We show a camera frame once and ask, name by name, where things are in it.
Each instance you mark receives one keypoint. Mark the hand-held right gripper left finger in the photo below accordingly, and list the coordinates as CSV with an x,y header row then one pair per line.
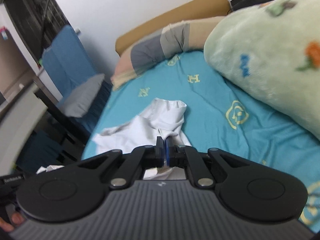
x,y
160,152

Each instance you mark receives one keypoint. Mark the white garment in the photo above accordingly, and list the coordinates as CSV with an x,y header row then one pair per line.
x,y
152,123

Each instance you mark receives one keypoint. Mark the grey desk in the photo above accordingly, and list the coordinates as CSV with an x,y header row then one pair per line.
x,y
20,125

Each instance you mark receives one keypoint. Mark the crumpled white cloth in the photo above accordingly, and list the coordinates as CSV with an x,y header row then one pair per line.
x,y
50,168

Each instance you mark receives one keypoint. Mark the green fleece blanket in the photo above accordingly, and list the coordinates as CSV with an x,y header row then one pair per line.
x,y
265,55

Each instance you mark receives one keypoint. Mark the turquoise printed bed sheet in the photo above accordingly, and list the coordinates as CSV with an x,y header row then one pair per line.
x,y
212,105

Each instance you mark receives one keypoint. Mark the striped pillow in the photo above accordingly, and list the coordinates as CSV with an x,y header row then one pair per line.
x,y
155,47

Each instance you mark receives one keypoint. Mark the blue chair with grey cushion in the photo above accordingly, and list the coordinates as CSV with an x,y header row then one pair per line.
x,y
65,57

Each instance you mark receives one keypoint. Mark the person's left hand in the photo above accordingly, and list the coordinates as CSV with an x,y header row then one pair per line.
x,y
13,218

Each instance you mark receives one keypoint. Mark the grey pillow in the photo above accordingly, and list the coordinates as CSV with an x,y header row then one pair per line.
x,y
83,95

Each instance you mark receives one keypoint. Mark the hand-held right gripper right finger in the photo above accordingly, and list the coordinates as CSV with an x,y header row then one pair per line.
x,y
169,152

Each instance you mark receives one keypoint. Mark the tan padded headboard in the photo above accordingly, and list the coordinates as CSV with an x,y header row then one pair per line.
x,y
160,22

